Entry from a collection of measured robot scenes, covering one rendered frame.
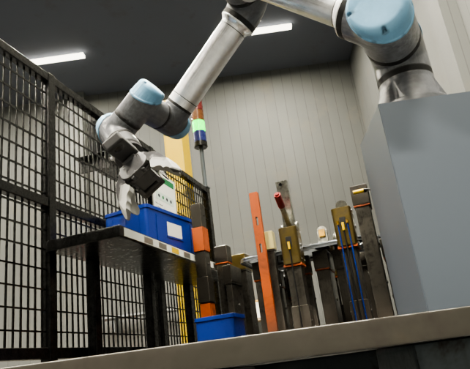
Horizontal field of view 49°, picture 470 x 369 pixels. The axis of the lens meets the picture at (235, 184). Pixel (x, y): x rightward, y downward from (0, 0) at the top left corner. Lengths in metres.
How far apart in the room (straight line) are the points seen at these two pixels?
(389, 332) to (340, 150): 9.60
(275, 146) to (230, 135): 0.92
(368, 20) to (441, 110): 0.22
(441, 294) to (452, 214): 0.14
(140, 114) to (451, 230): 0.75
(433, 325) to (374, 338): 0.08
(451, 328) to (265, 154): 9.49
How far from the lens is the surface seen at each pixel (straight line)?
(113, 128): 1.30
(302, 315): 1.60
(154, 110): 1.31
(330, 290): 1.73
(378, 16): 1.05
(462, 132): 1.06
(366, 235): 1.54
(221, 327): 1.35
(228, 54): 1.40
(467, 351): 0.91
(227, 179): 10.05
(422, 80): 1.14
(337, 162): 10.23
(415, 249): 0.96
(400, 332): 0.79
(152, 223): 1.61
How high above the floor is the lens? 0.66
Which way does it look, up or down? 19 degrees up
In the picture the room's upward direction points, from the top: 8 degrees counter-clockwise
